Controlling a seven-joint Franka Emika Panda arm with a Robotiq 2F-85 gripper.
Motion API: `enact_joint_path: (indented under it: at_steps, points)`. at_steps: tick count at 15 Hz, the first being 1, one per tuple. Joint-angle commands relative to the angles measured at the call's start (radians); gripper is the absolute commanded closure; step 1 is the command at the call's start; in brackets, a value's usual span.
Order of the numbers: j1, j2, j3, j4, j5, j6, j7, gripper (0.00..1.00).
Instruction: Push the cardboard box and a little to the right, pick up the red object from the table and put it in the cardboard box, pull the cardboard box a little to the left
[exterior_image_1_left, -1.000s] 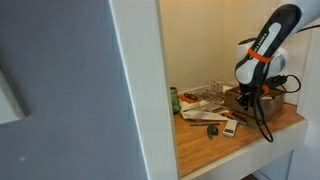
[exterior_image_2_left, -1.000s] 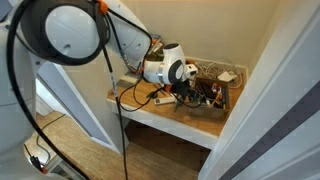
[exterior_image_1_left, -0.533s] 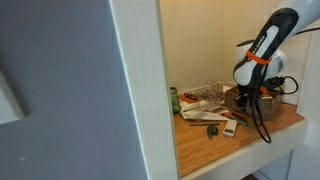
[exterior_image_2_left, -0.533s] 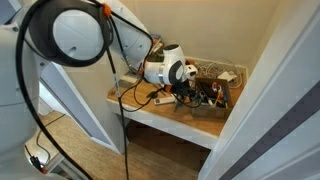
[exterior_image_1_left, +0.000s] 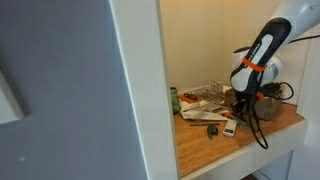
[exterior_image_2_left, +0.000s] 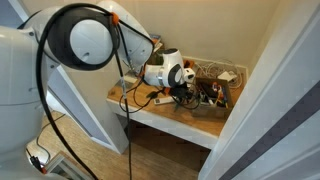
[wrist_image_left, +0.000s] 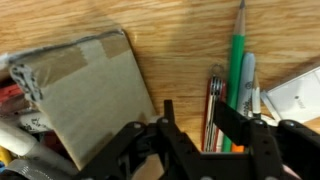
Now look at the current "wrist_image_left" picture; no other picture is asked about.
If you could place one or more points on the black glossy flat case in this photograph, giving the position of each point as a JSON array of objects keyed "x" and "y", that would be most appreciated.
[{"x": 23, "y": 170}]

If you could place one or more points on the red marker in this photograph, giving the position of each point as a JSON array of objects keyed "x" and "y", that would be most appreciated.
[{"x": 10, "y": 93}]

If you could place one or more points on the green marker pen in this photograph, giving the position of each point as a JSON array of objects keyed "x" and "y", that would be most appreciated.
[{"x": 235, "y": 73}]

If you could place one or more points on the yellow pencil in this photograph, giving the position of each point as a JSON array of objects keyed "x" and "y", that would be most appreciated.
[{"x": 4, "y": 156}]

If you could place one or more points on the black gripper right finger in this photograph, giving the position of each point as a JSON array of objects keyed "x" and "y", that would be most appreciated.
[{"x": 263, "y": 150}]

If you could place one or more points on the thin white stick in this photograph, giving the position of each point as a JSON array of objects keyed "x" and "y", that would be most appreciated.
[{"x": 270, "y": 108}]

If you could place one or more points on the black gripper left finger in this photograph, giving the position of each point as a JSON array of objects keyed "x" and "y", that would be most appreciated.
[{"x": 166, "y": 146}]

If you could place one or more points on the red pocket knife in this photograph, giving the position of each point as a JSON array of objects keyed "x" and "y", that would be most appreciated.
[{"x": 213, "y": 113}]

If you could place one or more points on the grey Sharpie marker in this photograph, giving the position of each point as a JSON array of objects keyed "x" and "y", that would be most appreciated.
[{"x": 246, "y": 80}]

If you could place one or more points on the silver Sharpie marker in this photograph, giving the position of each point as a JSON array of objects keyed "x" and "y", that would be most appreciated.
[{"x": 35, "y": 121}]

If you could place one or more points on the white pencil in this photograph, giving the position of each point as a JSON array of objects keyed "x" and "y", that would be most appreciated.
[{"x": 256, "y": 96}]

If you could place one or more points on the cardboard box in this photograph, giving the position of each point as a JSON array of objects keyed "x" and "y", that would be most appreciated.
[{"x": 96, "y": 100}]

